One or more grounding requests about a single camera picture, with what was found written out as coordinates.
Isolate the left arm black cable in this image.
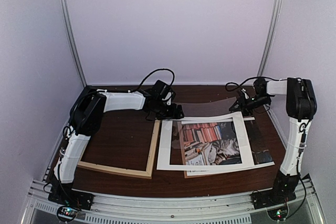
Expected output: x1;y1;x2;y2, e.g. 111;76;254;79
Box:
133;68;176;96

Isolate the left aluminium corner post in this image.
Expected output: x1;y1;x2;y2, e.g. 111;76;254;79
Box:
60;0;87;87

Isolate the right aluminium corner post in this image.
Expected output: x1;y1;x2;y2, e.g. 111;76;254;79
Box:
257;0;283;77

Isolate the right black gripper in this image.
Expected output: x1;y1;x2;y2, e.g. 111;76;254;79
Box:
230;94;271;116

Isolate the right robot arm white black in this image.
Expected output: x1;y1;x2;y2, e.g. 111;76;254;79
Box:
225;77;317;204

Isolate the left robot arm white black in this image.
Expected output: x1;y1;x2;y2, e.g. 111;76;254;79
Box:
50;80;184;205

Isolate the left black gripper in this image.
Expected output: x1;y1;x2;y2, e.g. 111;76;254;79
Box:
154;101;184;121

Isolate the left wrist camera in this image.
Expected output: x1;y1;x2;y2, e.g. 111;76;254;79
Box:
162;90;176;105

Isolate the aluminium front rail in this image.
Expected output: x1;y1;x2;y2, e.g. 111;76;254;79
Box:
22;178;320;224

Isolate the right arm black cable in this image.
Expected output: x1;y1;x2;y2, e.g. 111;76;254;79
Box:
225;77;320;206

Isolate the aluminium corner post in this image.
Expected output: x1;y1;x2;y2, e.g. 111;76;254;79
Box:
60;0;87;87
257;0;283;77

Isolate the cat photo print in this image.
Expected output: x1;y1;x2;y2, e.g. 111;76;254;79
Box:
178;117;275;178

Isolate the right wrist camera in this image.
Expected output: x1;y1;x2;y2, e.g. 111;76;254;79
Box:
237;88;250;100

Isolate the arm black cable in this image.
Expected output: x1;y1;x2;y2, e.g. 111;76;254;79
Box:
225;77;320;206
133;68;176;96

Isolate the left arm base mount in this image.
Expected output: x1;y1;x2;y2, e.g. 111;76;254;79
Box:
48;191;94;210

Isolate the light wooden picture frame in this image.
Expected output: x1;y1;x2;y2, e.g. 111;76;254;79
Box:
77;120;161;179

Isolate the clear acrylic sheet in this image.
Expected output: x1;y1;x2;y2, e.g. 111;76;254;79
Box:
179;98;236;117

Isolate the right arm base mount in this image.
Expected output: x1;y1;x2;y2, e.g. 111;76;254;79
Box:
250;189;296;209

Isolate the brown backing board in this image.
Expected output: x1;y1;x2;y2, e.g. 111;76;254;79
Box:
184;170;192;178

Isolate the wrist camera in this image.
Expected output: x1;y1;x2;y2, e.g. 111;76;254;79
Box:
162;90;176;105
237;88;250;100

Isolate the white mat board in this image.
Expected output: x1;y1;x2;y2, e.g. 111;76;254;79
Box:
157;112;253;170

